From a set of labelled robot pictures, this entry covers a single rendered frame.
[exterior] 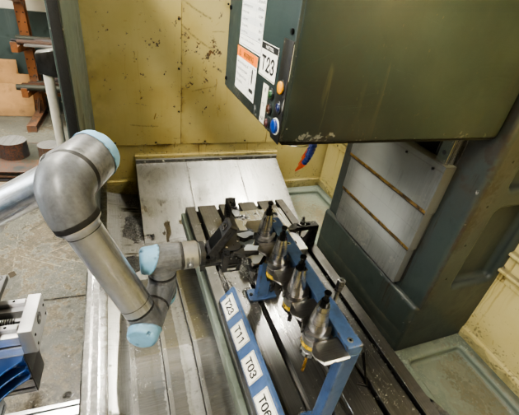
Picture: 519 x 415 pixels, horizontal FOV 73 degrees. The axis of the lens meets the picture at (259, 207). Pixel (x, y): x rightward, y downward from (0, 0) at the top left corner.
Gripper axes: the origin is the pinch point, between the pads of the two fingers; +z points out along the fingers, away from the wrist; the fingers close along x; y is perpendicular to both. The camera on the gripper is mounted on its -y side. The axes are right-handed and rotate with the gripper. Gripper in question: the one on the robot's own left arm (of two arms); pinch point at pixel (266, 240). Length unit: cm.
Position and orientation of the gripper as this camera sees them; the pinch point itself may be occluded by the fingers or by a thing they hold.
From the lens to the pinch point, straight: 102.8
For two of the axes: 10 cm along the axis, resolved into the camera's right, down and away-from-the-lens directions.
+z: 9.3, -0.8, 3.6
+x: 3.4, 5.6, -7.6
